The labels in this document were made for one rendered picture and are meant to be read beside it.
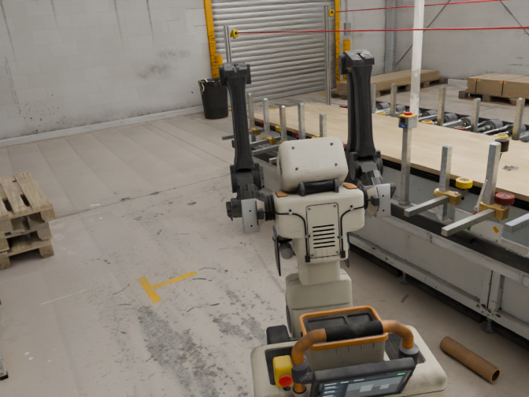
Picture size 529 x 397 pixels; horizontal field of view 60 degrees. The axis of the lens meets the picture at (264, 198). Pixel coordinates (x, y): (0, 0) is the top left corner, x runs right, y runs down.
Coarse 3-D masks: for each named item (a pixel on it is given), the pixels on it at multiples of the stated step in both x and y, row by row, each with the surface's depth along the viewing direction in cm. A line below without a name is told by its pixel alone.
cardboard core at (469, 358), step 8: (448, 336) 248; (440, 344) 246; (448, 344) 243; (456, 344) 241; (448, 352) 243; (456, 352) 238; (464, 352) 236; (472, 352) 235; (464, 360) 234; (472, 360) 231; (480, 360) 229; (472, 368) 231; (480, 368) 227; (488, 368) 225; (496, 368) 224; (488, 376) 223; (496, 376) 227
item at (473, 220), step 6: (486, 210) 209; (492, 210) 209; (474, 216) 205; (480, 216) 204; (486, 216) 207; (492, 216) 209; (456, 222) 200; (462, 222) 200; (468, 222) 201; (474, 222) 203; (444, 228) 196; (450, 228) 195; (456, 228) 197; (462, 228) 199; (444, 234) 196; (450, 234) 196
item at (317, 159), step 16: (288, 144) 144; (304, 144) 144; (320, 144) 144; (336, 144) 144; (288, 160) 142; (304, 160) 142; (320, 160) 142; (336, 160) 142; (288, 176) 140; (304, 176) 140; (320, 176) 141; (336, 176) 142
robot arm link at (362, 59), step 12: (348, 60) 155; (360, 60) 151; (372, 60) 151; (360, 72) 152; (360, 84) 153; (360, 96) 154; (360, 108) 155; (360, 120) 156; (360, 132) 157; (372, 132) 157; (360, 144) 158; (372, 144) 158; (372, 156) 160
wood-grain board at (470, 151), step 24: (288, 120) 398; (312, 120) 392; (336, 120) 385; (384, 120) 372; (384, 144) 307; (432, 144) 299; (456, 144) 295; (480, 144) 291; (528, 144) 284; (432, 168) 256; (456, 168) 253; (480, 168) 251; (528, 168) 245; (528, 192) 215
